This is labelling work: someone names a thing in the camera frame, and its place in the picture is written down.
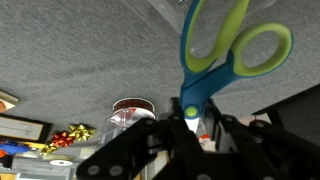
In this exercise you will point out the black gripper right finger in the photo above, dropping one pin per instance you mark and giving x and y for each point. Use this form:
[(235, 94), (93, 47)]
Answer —
[(266, 150)]

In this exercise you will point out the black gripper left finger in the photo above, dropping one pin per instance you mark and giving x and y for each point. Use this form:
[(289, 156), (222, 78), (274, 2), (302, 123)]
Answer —
[(133, 150)]

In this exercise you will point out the dark red ribbon spool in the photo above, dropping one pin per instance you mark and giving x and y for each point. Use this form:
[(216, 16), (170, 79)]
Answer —
[(133, 104)]

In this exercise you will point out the black mesh office chair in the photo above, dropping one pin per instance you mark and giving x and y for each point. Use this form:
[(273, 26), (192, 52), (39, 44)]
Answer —
[(293, 110)]

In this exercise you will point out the gold gift bow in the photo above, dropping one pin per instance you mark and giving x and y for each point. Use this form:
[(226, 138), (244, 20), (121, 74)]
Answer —
[(81, 132), (48, 149)]

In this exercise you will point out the red gift bow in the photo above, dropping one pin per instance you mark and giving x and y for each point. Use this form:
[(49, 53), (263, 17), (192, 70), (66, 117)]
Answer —
[(62, 138)]

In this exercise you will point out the grey tablecloth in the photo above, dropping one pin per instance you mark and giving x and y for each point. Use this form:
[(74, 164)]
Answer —
[(83, 50)]

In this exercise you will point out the black patterned gift box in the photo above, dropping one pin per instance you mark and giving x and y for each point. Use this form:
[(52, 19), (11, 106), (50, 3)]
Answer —
[(23, 128)]

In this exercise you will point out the blue gift bow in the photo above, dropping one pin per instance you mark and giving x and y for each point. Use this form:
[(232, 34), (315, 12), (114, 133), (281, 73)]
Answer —
[(11, 148)]

